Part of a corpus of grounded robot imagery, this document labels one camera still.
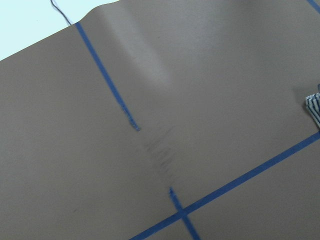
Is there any black cable on table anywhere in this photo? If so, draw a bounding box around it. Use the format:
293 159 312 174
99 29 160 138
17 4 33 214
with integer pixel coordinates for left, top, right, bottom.
50 0 73 26

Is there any striped polo shirt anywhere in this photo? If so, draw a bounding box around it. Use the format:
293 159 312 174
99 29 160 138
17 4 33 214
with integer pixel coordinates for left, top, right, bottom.
305 93 320 128

